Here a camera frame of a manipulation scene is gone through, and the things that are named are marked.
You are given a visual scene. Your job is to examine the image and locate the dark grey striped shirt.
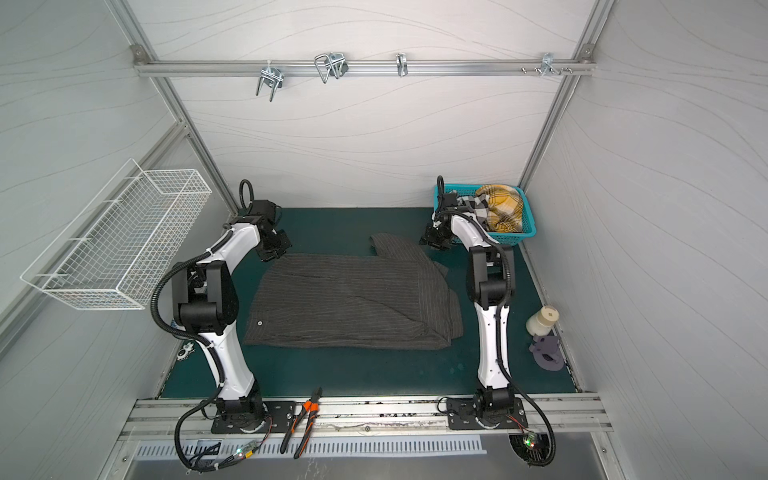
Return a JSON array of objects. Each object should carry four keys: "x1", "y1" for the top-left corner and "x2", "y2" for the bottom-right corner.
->
[{"x1": 244, "y1": 233, "x2": 464, "y2": 350}]

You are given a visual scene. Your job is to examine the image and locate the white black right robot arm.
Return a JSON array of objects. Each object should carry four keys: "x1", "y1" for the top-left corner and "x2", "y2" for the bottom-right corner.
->
[{"x1": 420, "y1": 207, "x2": 527, "y2": 431}]

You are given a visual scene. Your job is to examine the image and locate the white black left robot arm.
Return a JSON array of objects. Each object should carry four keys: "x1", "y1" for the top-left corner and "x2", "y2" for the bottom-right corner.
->
[{"x1": 172, "y1": 200, "x2": 291, "y2": 433}]

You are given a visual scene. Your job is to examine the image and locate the teal plastic basket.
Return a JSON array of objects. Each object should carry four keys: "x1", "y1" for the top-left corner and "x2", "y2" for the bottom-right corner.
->
[{"x1": 434, "y1": 183, "x2": 536, "y2": 246}]

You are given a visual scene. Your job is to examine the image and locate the black white plaid shirt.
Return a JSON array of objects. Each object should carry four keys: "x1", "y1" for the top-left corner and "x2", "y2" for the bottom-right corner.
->
[{"x1": 457, "y1": 194, "x2": 490, "y2": 230}]

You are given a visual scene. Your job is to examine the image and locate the yellow plaid shirt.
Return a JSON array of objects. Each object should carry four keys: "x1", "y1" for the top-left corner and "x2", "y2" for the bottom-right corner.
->
[{"x1": 475, "y1": 184, "x2": 524, "y2": 233}]

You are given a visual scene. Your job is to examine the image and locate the cream thread spool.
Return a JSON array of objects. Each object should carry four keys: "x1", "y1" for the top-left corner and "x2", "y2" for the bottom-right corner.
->
[{"x1": 526, "y1": 306, "x2": 560, "y2": 337}]

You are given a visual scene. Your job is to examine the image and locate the orange black pliers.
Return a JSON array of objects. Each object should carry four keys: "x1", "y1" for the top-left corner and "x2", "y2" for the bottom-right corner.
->
[{"x1": 279, "y1": 388, "x2": 323, "y2": 461}]

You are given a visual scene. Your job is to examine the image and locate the black round fan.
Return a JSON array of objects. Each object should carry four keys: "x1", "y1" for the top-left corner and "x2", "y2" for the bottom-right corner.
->
[{"x1": 509, "y1": 432, "x2": 555, "y2": 467}]

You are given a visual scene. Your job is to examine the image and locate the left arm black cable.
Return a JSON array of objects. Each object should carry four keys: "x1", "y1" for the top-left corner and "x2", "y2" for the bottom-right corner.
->
[{"x1": 149, "y1": 178, "x2": 265, "y2": 473}]

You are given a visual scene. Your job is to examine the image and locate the white wire basket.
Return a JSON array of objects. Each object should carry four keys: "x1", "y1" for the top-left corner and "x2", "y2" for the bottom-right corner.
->
[{"x1": 20, "y1": 159, "x2": 211, "y2": 311}]

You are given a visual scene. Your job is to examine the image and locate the small metal ring clamp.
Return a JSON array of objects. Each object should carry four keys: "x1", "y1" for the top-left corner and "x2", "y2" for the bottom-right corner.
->
[{"x1": 396, "y1": 53, "x2": 408, "y2": 78}]

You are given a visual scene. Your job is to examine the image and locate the metal wire hook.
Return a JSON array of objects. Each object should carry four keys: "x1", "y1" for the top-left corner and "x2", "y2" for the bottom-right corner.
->
[{"x1": 313, "y1": 52, "x2": 349, "y2": 84}]

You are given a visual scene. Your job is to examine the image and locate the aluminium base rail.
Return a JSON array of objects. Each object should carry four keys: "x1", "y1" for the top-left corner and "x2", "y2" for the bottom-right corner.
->
[{"x1": 118, "y1": 393, "x2": 613, "y2": 440}]

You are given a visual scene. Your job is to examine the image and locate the white slotted cable duct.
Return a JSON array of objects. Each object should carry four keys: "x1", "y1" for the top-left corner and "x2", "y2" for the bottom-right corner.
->
[{"x1": 135, "y1": 434, "x2": 487, "y2": 461}]

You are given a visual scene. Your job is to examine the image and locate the aluminium horizontal rail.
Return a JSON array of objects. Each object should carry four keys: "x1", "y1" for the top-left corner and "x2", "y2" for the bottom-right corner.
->
[{"x1": 134, "y1": 57, "x2": 597, "y2": 79}]

